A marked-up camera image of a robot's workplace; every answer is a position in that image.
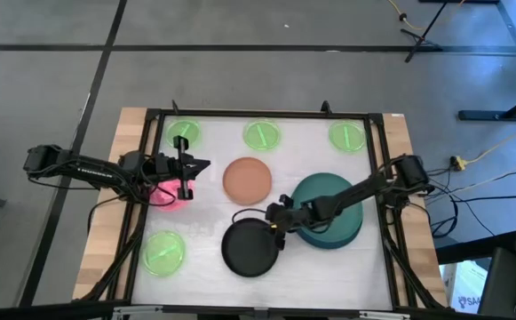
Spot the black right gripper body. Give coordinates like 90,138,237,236
282,199,315,232

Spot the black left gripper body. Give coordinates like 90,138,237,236
155,152,194,181

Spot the translucent pink plastic plate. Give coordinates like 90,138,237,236
148,177,196,212

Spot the translucent green plastic plate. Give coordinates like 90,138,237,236
141,229,187,277
328,119,367,154
242,118,282,151
164,117,202,150

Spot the black plastic plate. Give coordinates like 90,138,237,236
220,217,282,278

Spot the orange plastic plate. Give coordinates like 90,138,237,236
221,156,274,206

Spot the large teal green plate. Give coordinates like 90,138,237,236
290,172,364,236

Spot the large dark teal plate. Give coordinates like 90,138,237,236
296,212,365,251

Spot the white table mat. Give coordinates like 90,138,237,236
131,116,394,311

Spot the white printed cardboard box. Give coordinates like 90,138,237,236
439,260,489,315

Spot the black tripod stand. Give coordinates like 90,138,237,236
400,0,449,63

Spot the black case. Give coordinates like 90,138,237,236
477,246,516,319

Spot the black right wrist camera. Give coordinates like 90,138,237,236
265,202,285,227

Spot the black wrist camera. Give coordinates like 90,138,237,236
189,156,211,175
265,202,285,227

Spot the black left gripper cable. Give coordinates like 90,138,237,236
148,184,179,209

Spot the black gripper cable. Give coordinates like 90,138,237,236
231,207,271,226
148,184,179,209

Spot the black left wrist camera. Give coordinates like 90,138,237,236
189,156,211,175

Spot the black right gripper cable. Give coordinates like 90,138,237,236
231,207,271,226

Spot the black metal table frame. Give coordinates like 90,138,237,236
79,100,448,312

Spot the black left arm base cable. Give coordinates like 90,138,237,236
86,194,125,235

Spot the black floor cable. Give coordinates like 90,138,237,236
433,193,516,202
430,197,496,239

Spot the black overhead frame beam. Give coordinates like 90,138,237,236
0,300,516,320

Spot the cream power cable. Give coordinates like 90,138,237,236
425,152,516,199
464,122,516,165

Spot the yellow floor cable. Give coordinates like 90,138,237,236
385,0,425,32

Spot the dark blue desk frame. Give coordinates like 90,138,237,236
419,0,516,122

